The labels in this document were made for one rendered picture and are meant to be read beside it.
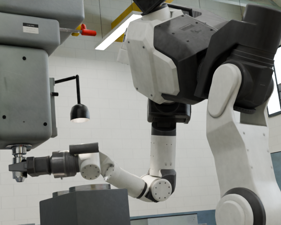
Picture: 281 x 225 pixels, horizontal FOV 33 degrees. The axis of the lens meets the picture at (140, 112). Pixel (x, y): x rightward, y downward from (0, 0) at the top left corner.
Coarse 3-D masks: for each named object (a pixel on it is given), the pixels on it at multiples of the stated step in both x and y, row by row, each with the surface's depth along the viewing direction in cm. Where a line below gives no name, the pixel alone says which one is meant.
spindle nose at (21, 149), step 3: (12, 147) 154; (15, 147) 153; (18, 147) 153; (21, 147) 153; (24, 147) 154; (12, 150) 153; (15, 150) 153; (18, 150) 153; (21, 150) 153; (24, 150) 154; (12, 153) 153; (15, 153) 153; (18, 153) 153; (21, 153) 153; (24, 153) 154
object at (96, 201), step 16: (64, 192) 105; (80, 192) 93; (96, 192) 95; (112, 192) 97; (48, 208) 105; (64, 208) 97; (80, 208) 92; (96, 208) 94; (112, 208) 96; (128, 208) 98; (48, 224) 105; (64, 224) 97; (80, 224) 92; (96, 224) 93; (112, 224) 95; (128, 224) 97
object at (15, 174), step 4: (16, 160) 152; (20, 160) 152; (24, 160) 153; (12, 172) 152; (16, 172) 151; (20, 172) 151; (24, 172) 152; (12, 176) 152; (16, 176) 151; (20, 176) 151; (24, 176) 152
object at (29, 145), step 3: (9, 144) 152; (12, 144) 151; (15, 144) 151; (18, 144) 151; (21, 144) 152; (24, 144) 152; (27, 144) 153; (30, 144) 154; (6, 147) 154; (9, 147) 154; (27, 147) 157; (30, 147) 158
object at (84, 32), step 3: (60, 30) 162; (63, 30) 163; (66, 30) 163; (69, 30) 164; (72, 30) 164; (75, 30) 165; (78, 30) 165; (81, 30) 166; (84, 30) 166; (87, 30) 167; (90, 30) 167; (93, 30) 168; (81, 33) 167; (84, 33) 166; (87, 33) 167; (90, 33) 167; (93, 33) 168
